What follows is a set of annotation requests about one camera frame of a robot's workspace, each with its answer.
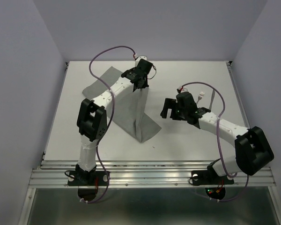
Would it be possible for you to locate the grey cloth napkin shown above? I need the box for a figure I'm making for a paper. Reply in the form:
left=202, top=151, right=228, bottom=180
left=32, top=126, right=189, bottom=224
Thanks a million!
left=82, top=67, right=162, bottom=143

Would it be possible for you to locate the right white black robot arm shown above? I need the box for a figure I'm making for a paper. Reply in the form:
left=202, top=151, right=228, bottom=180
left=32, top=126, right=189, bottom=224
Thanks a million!
left=160, top=92, right=274, bottom=186

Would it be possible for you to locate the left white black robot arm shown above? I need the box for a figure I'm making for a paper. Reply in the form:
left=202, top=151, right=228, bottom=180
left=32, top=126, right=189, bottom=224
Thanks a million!
left=71, top=59, right=155, bottom=185

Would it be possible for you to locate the silver fork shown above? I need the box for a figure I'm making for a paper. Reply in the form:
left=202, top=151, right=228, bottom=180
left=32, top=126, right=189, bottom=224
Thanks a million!
left=197, top=92, right=205, bottom=102

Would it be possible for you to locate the silver knife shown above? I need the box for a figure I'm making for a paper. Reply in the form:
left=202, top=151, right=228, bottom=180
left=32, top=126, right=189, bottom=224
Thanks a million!
left=209, top=90, right=215, bottom=110

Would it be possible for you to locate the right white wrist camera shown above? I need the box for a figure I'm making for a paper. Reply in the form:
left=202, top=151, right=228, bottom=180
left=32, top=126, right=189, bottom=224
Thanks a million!
left=177, top=86, right=188, bottom=94

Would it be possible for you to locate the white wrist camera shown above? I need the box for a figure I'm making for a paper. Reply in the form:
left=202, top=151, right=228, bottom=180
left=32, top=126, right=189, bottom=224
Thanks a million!
left=134, top=56, right=147, bottom=67
left=177, top=86, right=188, bottom=94

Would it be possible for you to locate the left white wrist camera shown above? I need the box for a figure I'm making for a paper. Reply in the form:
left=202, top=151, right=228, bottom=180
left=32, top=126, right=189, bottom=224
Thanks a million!
left=134, top=56, right=147, bottom=67

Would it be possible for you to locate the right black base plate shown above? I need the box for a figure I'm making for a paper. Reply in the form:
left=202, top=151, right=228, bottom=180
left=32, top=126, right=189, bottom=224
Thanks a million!
left=188, top=170, right=234, bottom=186

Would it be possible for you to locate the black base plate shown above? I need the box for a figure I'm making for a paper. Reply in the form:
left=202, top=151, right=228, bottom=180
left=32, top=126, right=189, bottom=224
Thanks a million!
left=65, top=170, right=109, bottom=187
left=188, top=170, right=234, bottom=186

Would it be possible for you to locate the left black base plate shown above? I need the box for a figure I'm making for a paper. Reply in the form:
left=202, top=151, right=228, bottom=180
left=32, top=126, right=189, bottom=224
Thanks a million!
left=65, top=170, right=109, bottom=187

